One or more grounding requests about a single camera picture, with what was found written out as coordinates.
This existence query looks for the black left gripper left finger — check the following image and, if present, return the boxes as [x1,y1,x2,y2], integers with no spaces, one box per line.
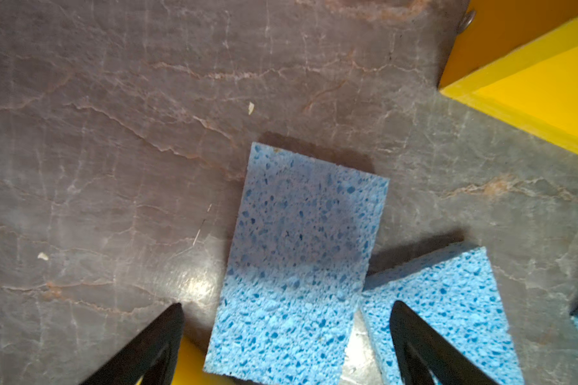
[84,303,185,384]

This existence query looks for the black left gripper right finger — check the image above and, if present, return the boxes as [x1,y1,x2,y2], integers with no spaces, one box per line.
[390,301,495,384]

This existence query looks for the yellow wooden shelf unit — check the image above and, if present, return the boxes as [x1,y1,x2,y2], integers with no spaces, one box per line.
[438,1,578,155]

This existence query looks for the yellow sponge left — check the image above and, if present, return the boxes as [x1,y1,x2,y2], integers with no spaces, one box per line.
[134,335,232,385]

